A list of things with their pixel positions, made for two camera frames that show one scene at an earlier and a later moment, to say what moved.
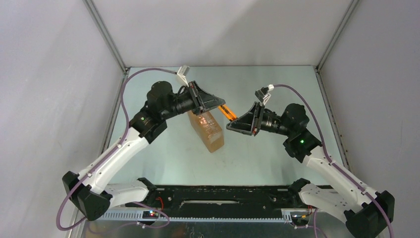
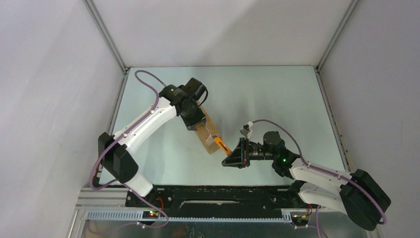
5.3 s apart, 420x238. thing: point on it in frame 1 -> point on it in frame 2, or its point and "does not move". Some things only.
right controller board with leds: x=299 y=219 does not move
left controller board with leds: x=150 y=214 does not move
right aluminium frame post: x=352 y=7 does not move
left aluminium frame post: x=105 y=33 does not move
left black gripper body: x=196 y=104 -> x=193 y=116
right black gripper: x=249 y=123 -> x=240 y=156
